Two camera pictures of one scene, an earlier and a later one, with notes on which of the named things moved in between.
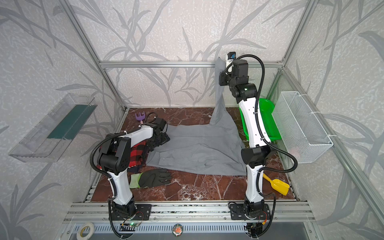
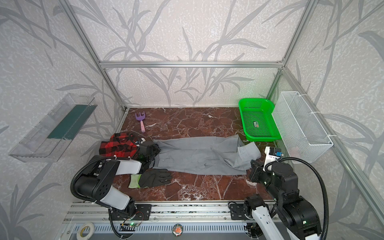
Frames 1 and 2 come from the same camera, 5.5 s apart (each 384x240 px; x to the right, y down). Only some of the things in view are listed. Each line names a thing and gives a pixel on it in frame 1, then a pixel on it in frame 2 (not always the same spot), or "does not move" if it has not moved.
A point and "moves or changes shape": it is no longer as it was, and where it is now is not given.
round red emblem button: (177, 230) does not move
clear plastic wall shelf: (47, 141) does not move
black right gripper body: (223, 79) to (256, 173)
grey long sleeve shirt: (215, 148) moves or changes shape
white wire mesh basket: (303, 138) does not move
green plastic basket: (266, 108) does not move
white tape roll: (89, 236) does not move
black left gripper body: (163, 137) to (150, 151)
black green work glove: (153, 177) does not move
